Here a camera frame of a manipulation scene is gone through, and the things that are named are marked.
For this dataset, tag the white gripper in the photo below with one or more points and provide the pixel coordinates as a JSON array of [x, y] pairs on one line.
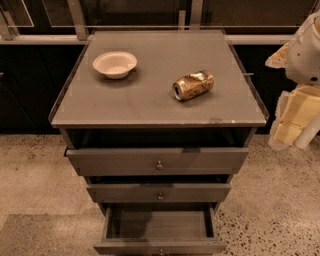
[[304, 58]]

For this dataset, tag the grey bottom drawer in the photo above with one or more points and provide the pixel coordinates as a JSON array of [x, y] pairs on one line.
[[164, 229]]

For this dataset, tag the grey drawer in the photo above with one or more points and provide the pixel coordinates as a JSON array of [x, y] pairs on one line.
[[164, 229], [156, 161], [148, 193]]

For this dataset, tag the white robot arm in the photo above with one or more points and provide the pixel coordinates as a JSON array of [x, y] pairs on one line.
[[303, 55]]

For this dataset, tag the grey drawer cabinet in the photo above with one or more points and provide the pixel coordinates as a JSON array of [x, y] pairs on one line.
[[141, 111]]

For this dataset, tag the grey top drawer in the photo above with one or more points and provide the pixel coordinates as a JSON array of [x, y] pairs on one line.
[[156, 161]]

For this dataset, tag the grey middle drawer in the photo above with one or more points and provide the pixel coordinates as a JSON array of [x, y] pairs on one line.
[[148, 193]]

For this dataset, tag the crushed gold soda can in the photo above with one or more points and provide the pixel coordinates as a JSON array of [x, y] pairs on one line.
[[193, 85]]

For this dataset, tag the white paper bowl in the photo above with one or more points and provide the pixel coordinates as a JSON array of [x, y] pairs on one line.
[[115, 65]]

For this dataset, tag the white cylindrical post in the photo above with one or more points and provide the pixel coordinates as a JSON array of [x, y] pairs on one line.
[[308, 133]]

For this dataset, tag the grey metal railing frame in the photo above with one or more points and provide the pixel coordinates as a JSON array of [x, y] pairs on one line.
[[245, 22]]

